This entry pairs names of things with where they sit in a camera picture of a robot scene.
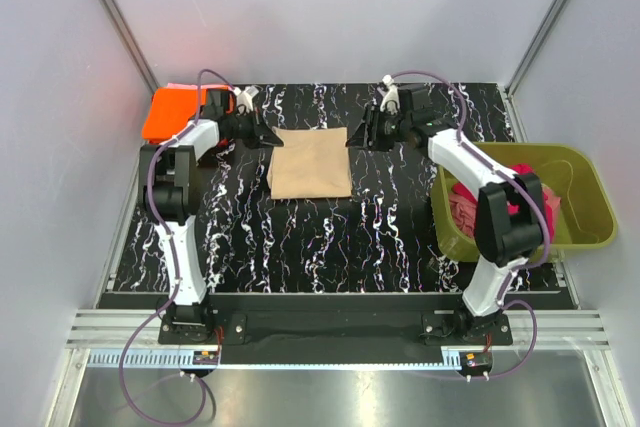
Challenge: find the beige t shirt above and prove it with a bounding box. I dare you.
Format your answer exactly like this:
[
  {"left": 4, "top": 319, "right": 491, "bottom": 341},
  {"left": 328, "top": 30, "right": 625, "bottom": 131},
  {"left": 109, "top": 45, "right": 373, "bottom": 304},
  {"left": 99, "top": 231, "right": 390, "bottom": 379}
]
[{"left": 267, "top": 127, "right": 352, "bottom": 200}]

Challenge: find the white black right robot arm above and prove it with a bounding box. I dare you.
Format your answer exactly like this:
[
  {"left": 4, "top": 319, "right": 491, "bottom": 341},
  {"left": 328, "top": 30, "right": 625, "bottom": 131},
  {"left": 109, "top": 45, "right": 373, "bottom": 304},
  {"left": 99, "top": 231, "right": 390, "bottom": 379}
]
[{"left": 346, "top": 78, "right": 550, "bottom": 340}]

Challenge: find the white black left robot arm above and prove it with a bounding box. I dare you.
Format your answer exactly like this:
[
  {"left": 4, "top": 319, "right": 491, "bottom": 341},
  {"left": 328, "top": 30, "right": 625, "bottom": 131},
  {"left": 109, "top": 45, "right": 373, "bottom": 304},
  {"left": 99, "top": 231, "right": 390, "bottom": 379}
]
[{"left": 137, "top": 85, "right": 283, "bottom": 344}]

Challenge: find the folded orange t shirt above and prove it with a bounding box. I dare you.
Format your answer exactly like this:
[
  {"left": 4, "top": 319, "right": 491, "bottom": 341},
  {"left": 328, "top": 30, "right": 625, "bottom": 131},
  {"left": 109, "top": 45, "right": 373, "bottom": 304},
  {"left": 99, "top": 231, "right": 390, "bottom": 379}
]
[{"left": 141, "top": 84, "right": 236, "bottom": 144}]

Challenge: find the folded pink t shirt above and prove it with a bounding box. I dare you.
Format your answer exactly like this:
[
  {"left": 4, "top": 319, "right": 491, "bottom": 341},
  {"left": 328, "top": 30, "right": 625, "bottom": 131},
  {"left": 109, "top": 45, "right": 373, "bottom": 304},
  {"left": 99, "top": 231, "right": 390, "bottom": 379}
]
[{"left": 165, "top": 83, "right": 197, "bottom": 90}]

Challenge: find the crumpled magenta t shirt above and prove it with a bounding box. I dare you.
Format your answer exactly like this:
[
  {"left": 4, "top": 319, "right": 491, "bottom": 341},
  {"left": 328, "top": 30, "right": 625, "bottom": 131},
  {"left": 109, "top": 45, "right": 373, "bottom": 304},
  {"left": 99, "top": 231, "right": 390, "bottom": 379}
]
[{"left": 459, "top": 164, "right": 554, "bottom": 243}]

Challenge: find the crumpled dusty pink t shirt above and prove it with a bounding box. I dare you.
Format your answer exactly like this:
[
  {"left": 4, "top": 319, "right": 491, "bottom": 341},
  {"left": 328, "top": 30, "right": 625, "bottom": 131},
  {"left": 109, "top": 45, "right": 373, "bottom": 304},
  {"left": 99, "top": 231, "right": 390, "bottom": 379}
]
[{"left": 449, "top": 182, "right": 561, "bottom": 240}]

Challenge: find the olive green plastic bin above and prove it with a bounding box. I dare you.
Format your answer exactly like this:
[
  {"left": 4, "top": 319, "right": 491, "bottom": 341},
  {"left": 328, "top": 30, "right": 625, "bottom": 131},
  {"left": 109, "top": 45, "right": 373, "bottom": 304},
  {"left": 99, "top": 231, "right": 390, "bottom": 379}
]
[{"left": 431, "top": 142, "right": 617, "bottom": 263}]

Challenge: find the left power connector board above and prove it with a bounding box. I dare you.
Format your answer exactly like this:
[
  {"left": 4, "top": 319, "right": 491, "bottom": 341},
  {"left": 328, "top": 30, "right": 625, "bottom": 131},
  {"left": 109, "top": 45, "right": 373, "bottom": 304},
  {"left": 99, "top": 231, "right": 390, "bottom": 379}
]
[{"left": 193, "top": 350, "right": 220, "bottom": 365}]

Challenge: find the power connector board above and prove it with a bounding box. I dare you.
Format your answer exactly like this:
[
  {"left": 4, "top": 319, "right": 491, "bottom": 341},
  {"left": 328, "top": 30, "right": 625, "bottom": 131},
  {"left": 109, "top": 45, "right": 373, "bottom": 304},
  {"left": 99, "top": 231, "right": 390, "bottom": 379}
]
[
  {"left": 461, "top": 352, "right": 493, "bottom": 368},
  {"left": 193, "top": 350, "right": 220, "bottom": 365}
]

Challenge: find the right power connector board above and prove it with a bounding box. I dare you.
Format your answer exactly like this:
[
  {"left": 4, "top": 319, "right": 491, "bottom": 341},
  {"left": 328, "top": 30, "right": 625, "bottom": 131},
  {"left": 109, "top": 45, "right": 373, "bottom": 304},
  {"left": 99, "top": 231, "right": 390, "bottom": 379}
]
[{"left": 461, "top": 352, "right": 493, "bottom": 368}]

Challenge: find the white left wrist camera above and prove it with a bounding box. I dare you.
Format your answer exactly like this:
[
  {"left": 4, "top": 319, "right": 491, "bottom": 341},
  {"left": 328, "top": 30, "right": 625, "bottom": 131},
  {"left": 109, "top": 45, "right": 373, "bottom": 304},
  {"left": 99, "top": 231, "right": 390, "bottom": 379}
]
[{"left": 233, "top": 85, "right": 259, "bottom": 115}]

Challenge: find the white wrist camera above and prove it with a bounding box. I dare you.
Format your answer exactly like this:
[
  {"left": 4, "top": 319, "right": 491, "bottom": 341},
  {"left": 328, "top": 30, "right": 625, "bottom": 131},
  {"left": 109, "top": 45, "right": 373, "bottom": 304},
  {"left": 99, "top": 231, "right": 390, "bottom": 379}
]
[
  {"left": 233, "top": 85, "right": 259, "bottom": 115},
  {"left": 378, "top": 75, "right": 400, "bottom": 115}
]

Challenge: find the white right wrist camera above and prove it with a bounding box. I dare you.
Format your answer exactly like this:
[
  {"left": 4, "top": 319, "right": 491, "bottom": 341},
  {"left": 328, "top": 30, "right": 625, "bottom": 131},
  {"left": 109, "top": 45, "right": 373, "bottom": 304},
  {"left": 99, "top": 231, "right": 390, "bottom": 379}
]
[{"left": 378, "top": 75, "right": 400, "bottom": 115}]

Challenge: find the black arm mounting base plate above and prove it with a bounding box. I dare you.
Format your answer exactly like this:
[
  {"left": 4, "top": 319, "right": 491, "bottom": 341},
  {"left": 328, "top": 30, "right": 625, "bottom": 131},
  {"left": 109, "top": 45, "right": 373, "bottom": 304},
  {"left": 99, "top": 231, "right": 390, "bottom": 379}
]
[{"left": 170, "top": 294, "right": 512, "bottom": 368}]

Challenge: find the aluminium frame post left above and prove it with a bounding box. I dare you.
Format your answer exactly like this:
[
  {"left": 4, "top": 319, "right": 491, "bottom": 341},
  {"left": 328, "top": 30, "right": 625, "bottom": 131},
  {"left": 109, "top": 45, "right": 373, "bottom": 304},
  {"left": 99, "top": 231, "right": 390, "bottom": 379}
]
[{"left": 98, "top": 0, "right": 160, "bottom": 94}]

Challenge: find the aluminium frame post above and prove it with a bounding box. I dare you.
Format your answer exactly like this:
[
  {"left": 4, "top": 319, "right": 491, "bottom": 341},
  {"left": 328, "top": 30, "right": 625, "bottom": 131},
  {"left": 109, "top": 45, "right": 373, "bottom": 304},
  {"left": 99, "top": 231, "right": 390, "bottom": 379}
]
[
  {"left": 98, "top": 0, "right": 160, "bottom": 94},
  {"left": 505, "top": 0, "right": 571, "bottom": 98}
]

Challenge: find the aluminium front rail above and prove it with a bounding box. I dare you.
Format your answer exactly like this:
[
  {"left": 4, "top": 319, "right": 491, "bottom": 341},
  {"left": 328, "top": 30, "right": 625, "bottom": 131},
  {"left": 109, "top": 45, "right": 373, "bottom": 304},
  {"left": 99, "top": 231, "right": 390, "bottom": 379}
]
[{"left": 66, "top": 309, "right": 609, "bottom": 371}]

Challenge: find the aluminium frame post right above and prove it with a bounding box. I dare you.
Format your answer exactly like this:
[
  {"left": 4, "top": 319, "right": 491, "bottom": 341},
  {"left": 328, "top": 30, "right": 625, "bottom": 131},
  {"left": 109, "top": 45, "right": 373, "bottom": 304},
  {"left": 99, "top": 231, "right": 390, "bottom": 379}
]
[{"left": 505, "top": 0, "right": 571, "bottom": 98}]

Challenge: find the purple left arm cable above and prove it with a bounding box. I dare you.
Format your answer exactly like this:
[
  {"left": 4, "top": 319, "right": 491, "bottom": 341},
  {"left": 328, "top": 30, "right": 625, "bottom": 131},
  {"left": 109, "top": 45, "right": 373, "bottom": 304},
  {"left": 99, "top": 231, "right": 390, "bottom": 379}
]
[{"left": 119, "top": 69, "right": 236, "bottom": 421}]

